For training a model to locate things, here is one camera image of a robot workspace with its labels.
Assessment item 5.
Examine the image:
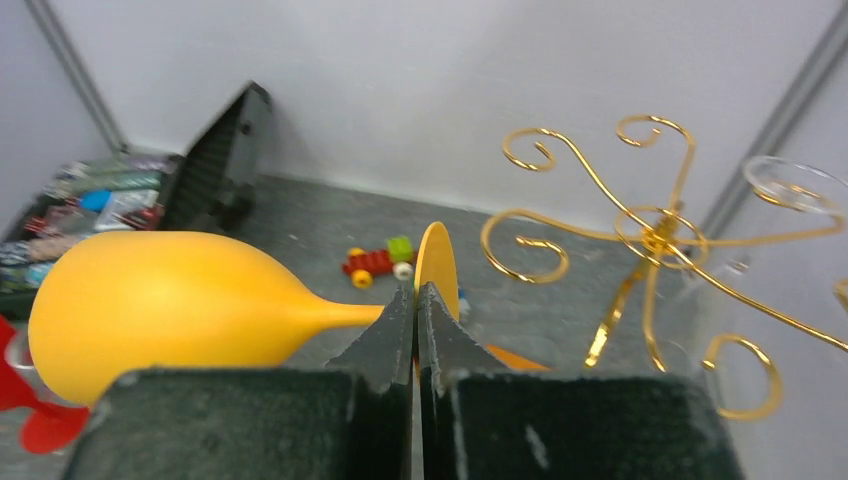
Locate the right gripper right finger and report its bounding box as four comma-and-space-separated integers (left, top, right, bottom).
417, 283, 744, 479

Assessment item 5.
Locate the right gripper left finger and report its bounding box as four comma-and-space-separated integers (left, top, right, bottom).
64, 284, 415, 479

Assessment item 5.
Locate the yellow plastic wine glass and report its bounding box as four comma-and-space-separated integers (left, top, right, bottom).
27, 221, 460, 409

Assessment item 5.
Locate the red plastic wine glass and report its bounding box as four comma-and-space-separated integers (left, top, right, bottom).
1, 316, 89, 454

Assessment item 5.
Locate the gold wine glass rack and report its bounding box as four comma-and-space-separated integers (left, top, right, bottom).
480, 115, 847, 372

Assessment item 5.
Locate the toy brick car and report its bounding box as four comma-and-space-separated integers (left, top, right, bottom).
341, 236, 418, 289

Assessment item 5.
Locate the black open case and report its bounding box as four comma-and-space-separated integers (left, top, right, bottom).
1, 82, 272, 321

